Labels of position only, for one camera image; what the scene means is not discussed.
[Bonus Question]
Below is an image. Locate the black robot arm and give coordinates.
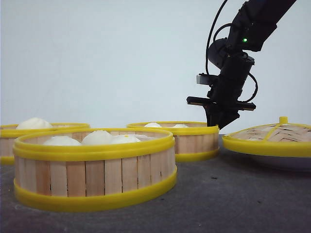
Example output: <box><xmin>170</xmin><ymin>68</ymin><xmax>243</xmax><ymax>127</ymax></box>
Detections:
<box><xmin>187</xmin><ymin>0</ymin><xmax>294</xmax><ymax>129</ymax></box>

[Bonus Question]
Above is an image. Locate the white bun front middle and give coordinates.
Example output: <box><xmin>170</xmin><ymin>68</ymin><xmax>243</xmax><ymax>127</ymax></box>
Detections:
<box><xmin>82</xmin><ymin>130</ymin><xmax>113</xmax><ymax>145</ymax></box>

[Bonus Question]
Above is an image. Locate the white bun back left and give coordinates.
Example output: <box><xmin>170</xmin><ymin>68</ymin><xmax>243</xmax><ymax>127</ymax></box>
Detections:
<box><xmin>144</xmin><ymin>122</ymin><xmax>162</xmax><ymax>128</ymax></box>

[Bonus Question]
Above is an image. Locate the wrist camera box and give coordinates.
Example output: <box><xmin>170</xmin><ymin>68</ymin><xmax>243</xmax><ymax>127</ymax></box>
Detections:
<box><xmin>196</xmin><ymin>73</ymin><xmax>218</xmax><ymax>86</ymax></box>

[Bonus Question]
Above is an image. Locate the woven bamboo steamer lid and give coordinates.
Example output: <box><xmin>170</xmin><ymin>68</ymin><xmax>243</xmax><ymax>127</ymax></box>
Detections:
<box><xmin>222</xmin><ymin>116</ymin><xmax>311</xmax><ymax>158</ymax></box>

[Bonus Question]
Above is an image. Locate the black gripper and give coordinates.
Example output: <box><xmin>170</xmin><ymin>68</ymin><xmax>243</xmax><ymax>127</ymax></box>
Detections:
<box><xmin>187</xmin><ymin>53</ymin><xmax>256</xmax><ymax>129</ymax></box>

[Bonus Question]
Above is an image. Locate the white plate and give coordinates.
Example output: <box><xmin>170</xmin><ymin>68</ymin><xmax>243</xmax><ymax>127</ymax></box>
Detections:
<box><xmin>249</xmin><ymin>155</ymin><xmax>311</xmax><ymax>172</ymax></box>

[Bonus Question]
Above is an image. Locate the white bun orange dot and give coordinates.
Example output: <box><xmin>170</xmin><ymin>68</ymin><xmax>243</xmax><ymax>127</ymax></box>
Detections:
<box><xmin>111</xmin><ymin>134</ymin><xmax>141</xmax><ymax>144</ymax></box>

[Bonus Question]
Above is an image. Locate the white bun front left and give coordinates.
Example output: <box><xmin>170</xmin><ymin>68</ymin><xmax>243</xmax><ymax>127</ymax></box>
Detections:
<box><xmin>43</xmin><ymin>136</ymin><xmax>82</xmax><ymax>146</ymax></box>

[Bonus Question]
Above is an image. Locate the large white bun left basket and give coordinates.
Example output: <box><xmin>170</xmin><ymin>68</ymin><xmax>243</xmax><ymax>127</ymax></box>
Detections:
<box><xmin>16</xmin><ymin>117</ymin><xmax>52</xmax><ymax>130</ymax></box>

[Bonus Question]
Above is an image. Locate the white bun back right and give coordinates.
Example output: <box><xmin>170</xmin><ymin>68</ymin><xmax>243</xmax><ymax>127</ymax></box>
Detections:
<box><xmin>172</xmin><ymin>124</ymin><xmax>188</xmax><ymax>128</ymax></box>

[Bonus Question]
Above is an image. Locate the bamboo steamer basket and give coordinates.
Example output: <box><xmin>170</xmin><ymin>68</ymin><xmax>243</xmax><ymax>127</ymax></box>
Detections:
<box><xmin>13</xmin><ymin>128</ymin><xmax>177</xmax><ymax>212</ymax></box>
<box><xmin>0</xmin><ymin>122</ymin><xmax>90</xmax><ymax>165</ymax></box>

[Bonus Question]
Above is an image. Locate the black cable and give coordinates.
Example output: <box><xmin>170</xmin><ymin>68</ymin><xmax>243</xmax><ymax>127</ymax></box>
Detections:
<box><xmin>205</xmin><ymin>0</ymin><xmax>259</xmax><ymax>102</ymax></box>

